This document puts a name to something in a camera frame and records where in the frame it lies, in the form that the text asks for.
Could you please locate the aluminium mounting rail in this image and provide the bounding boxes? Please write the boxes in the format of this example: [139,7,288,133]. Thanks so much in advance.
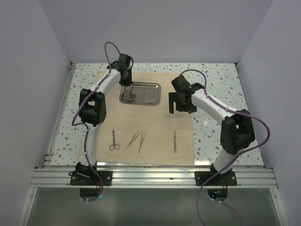
[30,166,277,188]

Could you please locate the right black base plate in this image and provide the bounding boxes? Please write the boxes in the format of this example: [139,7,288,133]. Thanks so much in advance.
[194,171,238,186]

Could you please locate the steel tweezers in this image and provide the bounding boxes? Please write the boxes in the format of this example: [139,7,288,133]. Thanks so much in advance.
[138,131,146,153]
[126,130,141,149]

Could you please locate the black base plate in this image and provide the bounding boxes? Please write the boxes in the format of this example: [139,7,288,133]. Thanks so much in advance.
[68,171,113,186]
[194,171,238,186]

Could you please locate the steel surgical scissors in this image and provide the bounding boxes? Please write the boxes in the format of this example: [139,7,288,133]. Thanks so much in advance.
[109,128,120,150]

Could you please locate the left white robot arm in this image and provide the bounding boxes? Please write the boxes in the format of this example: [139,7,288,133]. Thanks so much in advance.
[72,54,134,185]

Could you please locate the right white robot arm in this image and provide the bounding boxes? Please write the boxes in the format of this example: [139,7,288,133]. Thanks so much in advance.
[168,75,255,185]

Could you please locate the stainless steel instrument tray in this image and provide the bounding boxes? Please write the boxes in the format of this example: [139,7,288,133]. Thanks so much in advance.
[119,82,161,106]

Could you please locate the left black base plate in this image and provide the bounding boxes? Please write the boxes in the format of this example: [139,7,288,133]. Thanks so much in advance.
[68,171,113,186]

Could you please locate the steel scalpel handle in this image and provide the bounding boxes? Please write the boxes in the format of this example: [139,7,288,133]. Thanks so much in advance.
[173,131,177,155]

